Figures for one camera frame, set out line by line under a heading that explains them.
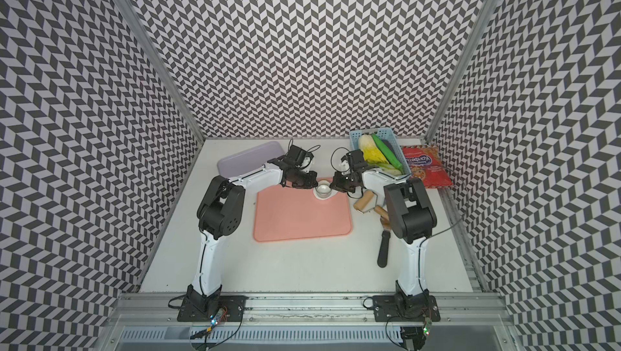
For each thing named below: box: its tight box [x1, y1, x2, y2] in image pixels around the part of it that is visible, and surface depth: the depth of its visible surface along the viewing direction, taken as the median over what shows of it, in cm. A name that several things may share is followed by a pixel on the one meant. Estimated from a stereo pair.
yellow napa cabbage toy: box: [358, 134, 389, 165], surface depth 109 cm
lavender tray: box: [216, 140, 287, 179], surface depth 117 cm
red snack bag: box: [401, 145, 454, 189], surface depth 106 cm
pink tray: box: [253, 186, 353, 242], surface depth 91 cm
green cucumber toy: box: [371, 133, 404, 171], surface depth 107 cm
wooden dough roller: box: [353, 189, 390, 224], surface depth 96 cm
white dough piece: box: [312, 180, 339, 201], surface depth 101 cm
